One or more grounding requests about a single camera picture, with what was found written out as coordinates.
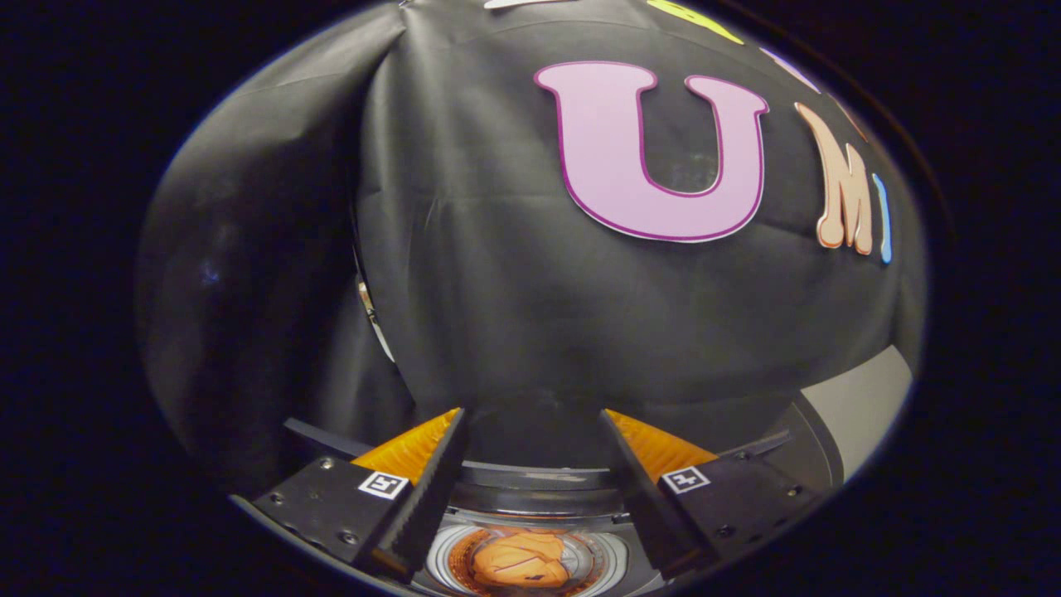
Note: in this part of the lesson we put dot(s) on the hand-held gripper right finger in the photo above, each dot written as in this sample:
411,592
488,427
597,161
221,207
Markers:
638,497

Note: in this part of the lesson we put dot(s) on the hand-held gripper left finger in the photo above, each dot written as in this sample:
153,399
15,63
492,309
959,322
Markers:
431,489

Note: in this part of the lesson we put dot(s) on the orange polo shirt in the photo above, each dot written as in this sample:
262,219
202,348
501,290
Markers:
518,560

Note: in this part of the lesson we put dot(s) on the black backdrop cloth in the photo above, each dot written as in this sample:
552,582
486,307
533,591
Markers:
514,290

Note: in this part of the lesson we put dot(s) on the white cabinet with grey frame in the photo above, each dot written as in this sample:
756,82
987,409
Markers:
862,406

